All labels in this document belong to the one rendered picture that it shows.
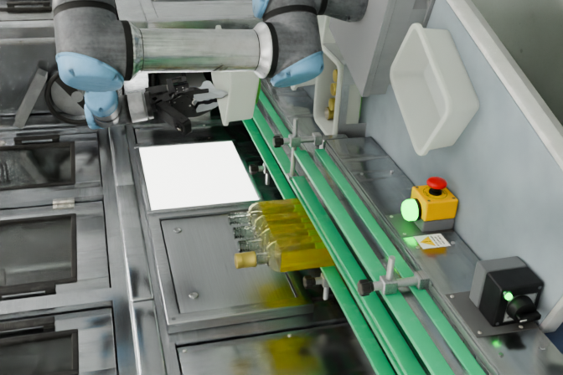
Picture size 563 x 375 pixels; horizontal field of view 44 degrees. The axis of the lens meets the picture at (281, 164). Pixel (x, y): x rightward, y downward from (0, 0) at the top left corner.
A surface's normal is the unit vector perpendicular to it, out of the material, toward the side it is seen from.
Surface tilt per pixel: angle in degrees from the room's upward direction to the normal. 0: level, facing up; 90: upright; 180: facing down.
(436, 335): 90
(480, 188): 0
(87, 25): 92
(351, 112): 90
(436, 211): 90
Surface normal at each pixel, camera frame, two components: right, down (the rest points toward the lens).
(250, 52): 0.39, 0.21
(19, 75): 0.26, 0.45
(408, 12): 0.23, 0.73
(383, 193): 0.05, -0.88
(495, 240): -0.96, 0.08
